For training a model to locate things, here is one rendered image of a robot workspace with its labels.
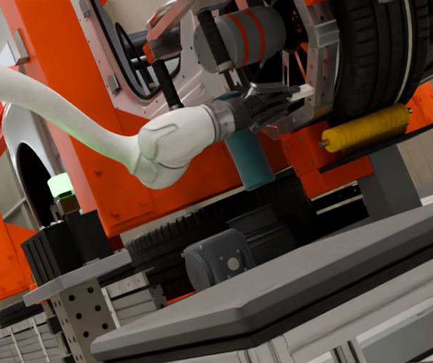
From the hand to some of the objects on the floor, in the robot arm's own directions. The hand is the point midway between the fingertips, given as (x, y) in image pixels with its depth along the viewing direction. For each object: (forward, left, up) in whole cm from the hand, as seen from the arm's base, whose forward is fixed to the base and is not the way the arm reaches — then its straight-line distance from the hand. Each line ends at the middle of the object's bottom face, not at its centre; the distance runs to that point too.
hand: (298, 92), depth 212 cm
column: (-46, +55, -61) cm, 94 cm away
